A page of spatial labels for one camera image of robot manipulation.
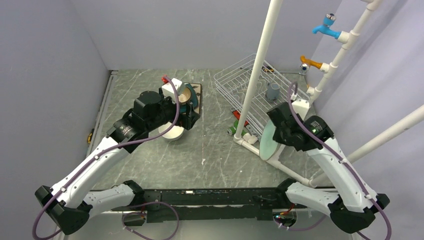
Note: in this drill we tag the blue patterned mug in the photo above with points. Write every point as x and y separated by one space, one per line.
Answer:
272 92

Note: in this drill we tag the mint green flower plate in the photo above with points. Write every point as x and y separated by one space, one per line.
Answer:
268 146

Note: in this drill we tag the white ceramic bowl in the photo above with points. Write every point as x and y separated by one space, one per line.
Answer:
173 134

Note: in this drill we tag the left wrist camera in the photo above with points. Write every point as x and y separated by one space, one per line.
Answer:
172 87

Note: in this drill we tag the blue faucet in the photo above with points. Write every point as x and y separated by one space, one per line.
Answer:
325 27

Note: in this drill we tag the white wire dish rack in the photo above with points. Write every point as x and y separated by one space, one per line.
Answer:
233 82

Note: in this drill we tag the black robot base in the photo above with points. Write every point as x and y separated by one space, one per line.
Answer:
260 204

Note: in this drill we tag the green faucet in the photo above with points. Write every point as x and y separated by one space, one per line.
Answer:
232 130

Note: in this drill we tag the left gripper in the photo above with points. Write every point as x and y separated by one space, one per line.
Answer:
187 120

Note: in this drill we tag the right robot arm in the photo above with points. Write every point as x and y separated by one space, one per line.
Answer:
353 207

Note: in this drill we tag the teal square plate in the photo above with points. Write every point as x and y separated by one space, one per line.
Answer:
194 97

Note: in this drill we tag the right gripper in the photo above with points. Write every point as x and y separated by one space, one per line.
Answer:
277 137

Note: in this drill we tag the yellow black tool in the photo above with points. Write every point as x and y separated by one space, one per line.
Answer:
268 69

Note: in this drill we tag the white pvc pipe frame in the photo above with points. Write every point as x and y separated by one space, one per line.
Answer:
347 39

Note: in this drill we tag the beige patterned bowl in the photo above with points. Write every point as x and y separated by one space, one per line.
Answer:
185 96

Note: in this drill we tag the orange faucet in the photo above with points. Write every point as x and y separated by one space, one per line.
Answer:
306 63

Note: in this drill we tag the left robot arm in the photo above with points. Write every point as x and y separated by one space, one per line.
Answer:
71 202

